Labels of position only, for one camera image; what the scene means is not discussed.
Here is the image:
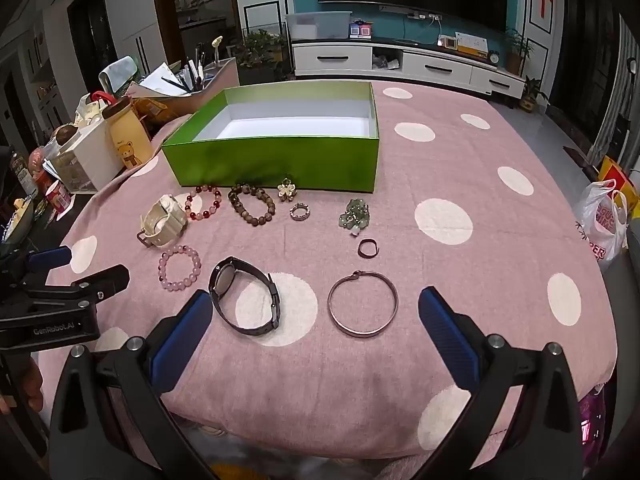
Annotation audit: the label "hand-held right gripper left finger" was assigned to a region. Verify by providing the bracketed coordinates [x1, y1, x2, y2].
[47, 290, 216, 480]

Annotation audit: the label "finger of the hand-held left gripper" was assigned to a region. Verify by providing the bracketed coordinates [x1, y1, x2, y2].
[10, 246, 73, 283]
[22, 264, 131, 313]

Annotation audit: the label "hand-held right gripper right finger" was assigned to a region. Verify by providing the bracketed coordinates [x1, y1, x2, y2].
[417, 286, 586, 480]

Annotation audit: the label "pale pink bead bracelet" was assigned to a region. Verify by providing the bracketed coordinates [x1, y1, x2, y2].
[157, 244, 202, 292]

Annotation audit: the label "black watch band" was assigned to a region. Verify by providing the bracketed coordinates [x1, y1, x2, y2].
[208, 256, 281, 335]

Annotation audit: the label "silver bangle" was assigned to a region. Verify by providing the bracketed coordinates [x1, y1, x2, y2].
[327, 270, 399, 338]

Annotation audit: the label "cream wrist watch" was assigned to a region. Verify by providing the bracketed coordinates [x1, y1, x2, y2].
[136, 193, 192, 249]

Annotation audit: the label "red and pink bead bracelet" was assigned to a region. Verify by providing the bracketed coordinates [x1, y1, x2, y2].
[184, 185, 223, 222]

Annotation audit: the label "brown wooden bead bracelet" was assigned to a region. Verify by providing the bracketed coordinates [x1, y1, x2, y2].
[227, 183, 277, 227]

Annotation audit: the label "small silver chain pendant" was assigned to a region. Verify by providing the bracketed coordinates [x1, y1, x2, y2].
[338, 198, 372, 237]

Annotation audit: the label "green cardboard box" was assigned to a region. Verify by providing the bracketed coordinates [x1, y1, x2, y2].
[161, 81, 381, 193]

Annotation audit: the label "person's left hand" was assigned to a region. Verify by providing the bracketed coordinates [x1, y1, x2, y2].
[7, 355, 47, 413]

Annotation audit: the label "red and white cup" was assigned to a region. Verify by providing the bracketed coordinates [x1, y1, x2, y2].
[45, 181, 73, 213]

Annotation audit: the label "white storage box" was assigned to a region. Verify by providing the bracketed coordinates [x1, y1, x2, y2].
[44, 122, 123, 195]

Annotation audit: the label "pink polka dot tablecloth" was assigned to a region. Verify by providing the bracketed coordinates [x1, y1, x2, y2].
[30, 80, 618, 471]

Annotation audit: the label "yellow bear paper bag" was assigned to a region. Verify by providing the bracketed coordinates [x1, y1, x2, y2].
[102, 94, 153, 170]

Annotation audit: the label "orange snack packets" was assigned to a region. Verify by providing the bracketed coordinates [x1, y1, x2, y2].
[132, 97, 168, 136]

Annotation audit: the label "white plastic bag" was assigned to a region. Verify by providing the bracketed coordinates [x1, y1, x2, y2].
[574, 179, 628, 273]

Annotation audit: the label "green and white cloth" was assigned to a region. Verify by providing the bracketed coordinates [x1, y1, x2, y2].
[98, 55, 138, 93]

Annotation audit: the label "loose papers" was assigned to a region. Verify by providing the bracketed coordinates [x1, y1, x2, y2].
[137, 62, 193, 96]

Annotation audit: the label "brown box with pens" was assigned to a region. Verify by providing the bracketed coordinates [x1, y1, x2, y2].
[127, 55, 241, 116]

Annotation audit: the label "small potted plant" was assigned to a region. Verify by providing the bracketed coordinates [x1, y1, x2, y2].
[520, 76, 548, 112]

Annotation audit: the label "white tv cabinet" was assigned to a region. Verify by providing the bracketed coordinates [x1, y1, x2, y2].
[291, 40, 526, 96]

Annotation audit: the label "bushy green plant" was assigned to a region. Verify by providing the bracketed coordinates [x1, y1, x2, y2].
[237, 29, 288, 68]

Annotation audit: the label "yellow and white desk calendar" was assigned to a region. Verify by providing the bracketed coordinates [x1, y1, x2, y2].
[456, 32, 488, 58]

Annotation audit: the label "tall potted plant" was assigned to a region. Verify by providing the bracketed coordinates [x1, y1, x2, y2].
[504, 27, 533, 75]

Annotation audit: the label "clear plastic storage bin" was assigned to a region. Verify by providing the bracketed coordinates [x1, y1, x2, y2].
[285, 11, 349, 41]

